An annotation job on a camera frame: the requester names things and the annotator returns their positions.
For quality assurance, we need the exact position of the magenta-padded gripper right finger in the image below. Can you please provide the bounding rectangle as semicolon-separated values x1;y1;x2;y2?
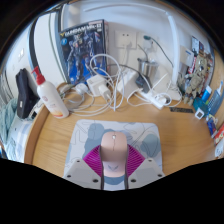
124;143;166;190

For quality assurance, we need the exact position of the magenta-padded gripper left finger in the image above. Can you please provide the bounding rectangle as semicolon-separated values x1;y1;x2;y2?
62;143;105;190

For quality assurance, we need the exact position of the pink computer mouse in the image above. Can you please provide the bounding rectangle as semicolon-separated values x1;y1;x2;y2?
99;131;130;178

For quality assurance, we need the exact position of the grey blue-printed mouse pad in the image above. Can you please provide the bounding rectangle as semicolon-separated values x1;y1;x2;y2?
64;119;164;178

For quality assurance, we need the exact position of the blue checked bedding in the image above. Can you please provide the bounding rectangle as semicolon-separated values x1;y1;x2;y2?
6;113;36;163

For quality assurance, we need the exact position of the black ruler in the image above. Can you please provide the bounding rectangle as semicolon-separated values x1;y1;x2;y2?
169;106;195;115

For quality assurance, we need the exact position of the white power strip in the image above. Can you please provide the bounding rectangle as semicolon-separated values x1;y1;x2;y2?
139;89;168;110

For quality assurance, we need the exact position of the small white cube clock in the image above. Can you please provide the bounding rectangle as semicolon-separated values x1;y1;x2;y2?
194;108;205;120

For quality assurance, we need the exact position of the white red-pump lotion bottle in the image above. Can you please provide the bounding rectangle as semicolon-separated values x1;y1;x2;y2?
31;65;70;120

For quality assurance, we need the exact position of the teal round bowl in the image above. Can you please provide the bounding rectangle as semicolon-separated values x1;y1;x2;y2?
192;96;209;115

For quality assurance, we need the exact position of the black adapter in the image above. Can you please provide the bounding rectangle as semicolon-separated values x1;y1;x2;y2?
134;74;151;94

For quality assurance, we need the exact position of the teal blanket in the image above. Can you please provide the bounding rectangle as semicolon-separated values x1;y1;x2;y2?
0;98;19;145

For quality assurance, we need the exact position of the white adapter box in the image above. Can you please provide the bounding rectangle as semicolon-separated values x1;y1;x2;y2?
116;68;140;98

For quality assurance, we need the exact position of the blue white-capped tube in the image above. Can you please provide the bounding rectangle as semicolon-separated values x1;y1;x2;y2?
201;84;213;103

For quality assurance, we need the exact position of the blue spray bottle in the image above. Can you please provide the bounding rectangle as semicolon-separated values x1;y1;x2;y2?
206;79;224;118

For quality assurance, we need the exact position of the metal cup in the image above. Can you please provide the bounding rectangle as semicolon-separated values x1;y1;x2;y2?
137;58;160;79

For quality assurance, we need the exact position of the large brown tree figure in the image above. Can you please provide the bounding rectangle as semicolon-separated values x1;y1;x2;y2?
191;54;212;98

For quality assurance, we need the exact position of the blue robot model kit box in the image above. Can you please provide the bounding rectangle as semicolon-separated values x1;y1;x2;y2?
58;18;109;85

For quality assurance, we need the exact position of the small white box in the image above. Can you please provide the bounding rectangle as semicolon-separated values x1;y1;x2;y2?
179;44;195;68

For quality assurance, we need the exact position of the colourful printed box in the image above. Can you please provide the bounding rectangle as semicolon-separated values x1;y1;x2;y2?
190;34;215;68

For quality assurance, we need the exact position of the grey coiled cable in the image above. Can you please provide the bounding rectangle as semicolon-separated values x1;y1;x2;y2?
59;82;102;118

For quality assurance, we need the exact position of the white wall socket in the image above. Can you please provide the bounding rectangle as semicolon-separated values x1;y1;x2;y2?
136;33;158;52
114;30;138;50

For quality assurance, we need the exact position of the white wall switch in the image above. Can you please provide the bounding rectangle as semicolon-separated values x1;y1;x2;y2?
18;48;26;63

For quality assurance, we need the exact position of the dark green plug cable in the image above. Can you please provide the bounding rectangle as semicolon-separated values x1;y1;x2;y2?
142;34;175;68

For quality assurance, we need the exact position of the grey metal shelf frame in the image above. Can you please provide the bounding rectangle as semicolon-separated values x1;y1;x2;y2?
28;6;68;85

